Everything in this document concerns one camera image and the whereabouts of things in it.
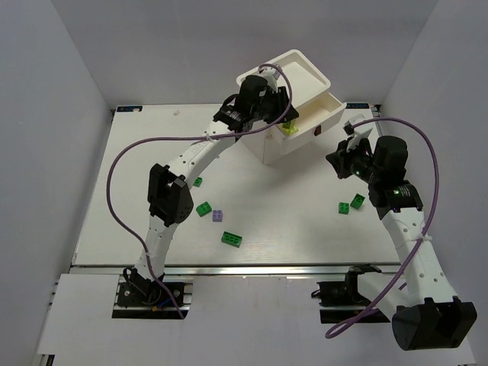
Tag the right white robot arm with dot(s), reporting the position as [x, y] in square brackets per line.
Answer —
[424, 310]

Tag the blue label sticker left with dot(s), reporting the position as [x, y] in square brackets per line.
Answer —
[129, 109]

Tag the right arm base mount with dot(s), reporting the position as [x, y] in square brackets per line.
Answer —
[340, 300]

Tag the aluminium rail frame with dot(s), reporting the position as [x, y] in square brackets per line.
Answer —
[249, 305]

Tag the long green lego brick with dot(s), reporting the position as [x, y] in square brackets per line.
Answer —
[231, 239]

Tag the green lego brick right front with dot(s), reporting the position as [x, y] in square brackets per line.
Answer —
[343, 208]

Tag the purple lego brick centre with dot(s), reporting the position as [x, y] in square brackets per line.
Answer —
[217, 216]

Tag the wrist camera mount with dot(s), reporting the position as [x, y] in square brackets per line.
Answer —
[271, 74]
[356, 131]

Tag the lime lego brick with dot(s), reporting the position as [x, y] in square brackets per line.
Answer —
[289, 128]

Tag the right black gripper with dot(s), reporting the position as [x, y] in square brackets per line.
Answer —
[344, 157]

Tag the green lego brick right rear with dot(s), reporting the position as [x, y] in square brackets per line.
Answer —
[357, 201]

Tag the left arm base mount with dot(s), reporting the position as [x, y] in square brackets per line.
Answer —
[141, 298]

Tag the blue label sticker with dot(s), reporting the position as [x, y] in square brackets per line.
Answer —
[129, 109]
[356, 105]

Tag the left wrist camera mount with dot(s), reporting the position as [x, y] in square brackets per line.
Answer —
[271, 74]

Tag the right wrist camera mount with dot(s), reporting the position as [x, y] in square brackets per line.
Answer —
[356, 131]

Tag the white top drawer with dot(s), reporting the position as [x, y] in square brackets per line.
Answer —
[325, 110]

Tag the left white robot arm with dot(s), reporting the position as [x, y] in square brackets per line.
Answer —
[169, 191]

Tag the green lego near left gripper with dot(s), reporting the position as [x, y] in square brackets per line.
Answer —
[198, 181]

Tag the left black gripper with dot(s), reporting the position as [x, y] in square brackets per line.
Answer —
[284, 110]

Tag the blue label sticker right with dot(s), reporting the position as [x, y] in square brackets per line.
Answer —
[356, 105]

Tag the green square lego brick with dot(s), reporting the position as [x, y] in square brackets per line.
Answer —
[204, 209]

